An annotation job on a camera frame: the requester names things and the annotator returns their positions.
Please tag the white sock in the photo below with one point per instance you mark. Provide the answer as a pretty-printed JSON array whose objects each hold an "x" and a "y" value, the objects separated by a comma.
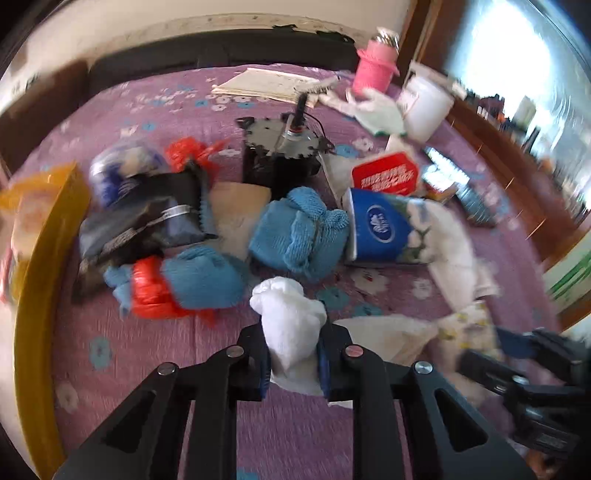
[{"x": 288, "y": 323}]

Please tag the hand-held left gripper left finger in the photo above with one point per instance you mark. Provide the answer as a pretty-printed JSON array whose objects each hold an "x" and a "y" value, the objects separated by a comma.
[{"x": 264, "y": 374}]

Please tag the wooden window frame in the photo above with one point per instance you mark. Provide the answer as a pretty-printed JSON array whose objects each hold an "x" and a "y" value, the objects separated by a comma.
[{"x": 508, "y": 194}]

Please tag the red plastic bag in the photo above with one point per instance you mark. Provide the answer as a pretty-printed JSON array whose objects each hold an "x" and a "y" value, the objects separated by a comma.
[{"x": 184, "y": 152}]

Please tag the white cup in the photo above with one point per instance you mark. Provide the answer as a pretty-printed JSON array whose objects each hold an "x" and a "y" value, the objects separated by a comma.
[{"x": 427, "y": 110}]

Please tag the white glove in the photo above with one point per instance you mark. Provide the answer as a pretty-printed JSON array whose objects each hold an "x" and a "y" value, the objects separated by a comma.
[{"x": 376, "y": 110}]

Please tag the small blue cloth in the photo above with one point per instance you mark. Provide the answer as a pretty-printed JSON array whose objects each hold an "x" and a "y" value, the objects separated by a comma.
[{"x": 203, "y": 277}]

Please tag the pink bottle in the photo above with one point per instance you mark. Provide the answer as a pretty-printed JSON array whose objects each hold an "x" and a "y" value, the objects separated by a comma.
[{"x": 374, "y": 64}]

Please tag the black sofa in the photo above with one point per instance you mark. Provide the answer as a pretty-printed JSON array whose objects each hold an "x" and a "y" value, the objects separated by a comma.
[{"x": 207, "y": 53}]

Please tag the large white cloth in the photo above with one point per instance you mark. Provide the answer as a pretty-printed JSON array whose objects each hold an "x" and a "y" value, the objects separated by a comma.
[{"x": 455, "y": 258}]

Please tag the white floral print pack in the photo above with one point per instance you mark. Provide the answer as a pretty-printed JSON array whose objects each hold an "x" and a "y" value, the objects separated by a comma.
[{"x": 466, "y": 327}]

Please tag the black pen holder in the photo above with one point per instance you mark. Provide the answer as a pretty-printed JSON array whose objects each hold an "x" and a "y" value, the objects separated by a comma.
[{"x": 277, "y": 157}]

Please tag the white green box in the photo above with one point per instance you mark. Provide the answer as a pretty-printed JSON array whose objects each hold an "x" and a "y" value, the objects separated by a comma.
[{"x": 570, "y": 281}]

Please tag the white cardboard piece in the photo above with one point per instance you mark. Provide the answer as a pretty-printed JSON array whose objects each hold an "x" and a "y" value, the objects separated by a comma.
[{"x": 434, "y": 74}]

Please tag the red cloth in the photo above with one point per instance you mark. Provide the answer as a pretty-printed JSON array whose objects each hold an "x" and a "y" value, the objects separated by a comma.
[{"x": 154, "y": 288}]

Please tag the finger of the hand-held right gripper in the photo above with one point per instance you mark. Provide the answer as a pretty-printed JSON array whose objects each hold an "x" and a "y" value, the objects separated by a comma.
[
  {"x": 515, "y": 344},
  {"x": 489, "y": 374}
]

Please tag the dark denim cloth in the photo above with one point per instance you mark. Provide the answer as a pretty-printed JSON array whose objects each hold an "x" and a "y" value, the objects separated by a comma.
[{"x": 138, "y": 221}]

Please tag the blue white plastic bag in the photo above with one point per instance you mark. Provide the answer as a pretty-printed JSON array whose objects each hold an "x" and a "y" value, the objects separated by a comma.
[{"x": 115, "y": 170}]

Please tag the red tissue pack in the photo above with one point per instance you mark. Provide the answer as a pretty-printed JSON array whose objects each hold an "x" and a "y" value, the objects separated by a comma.
[{"x": 385, "y": 175}]

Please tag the white notebook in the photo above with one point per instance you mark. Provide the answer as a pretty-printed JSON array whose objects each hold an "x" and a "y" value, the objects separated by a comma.
[{"x": 268, "y": 83}]

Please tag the beige tissue pack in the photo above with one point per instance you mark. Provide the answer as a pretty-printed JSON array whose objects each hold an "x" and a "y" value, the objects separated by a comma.
[{"x": 238, "y": 212}]

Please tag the yellow tray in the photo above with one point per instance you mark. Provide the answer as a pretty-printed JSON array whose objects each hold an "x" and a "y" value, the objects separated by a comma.
[{"x": 34, "y": 378}]

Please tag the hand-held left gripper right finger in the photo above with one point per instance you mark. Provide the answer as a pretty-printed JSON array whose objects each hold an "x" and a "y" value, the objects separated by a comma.
[{"x": 323, "y": 369}]

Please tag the blue floral tissue pack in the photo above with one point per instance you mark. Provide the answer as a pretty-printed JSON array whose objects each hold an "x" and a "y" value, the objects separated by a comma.
[{"x": 378, "y": 226}]

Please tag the large blue towel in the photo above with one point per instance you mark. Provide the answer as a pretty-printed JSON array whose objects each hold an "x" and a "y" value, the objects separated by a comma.
[{"x": 295, "y": 230}]

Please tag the cream cloth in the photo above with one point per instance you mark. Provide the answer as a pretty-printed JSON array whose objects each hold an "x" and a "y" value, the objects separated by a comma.
[{"x": 388, "y": 334}]

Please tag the black phone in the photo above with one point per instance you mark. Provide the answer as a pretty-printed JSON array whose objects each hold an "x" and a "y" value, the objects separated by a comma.
[{"x": 461, "y": 184}]

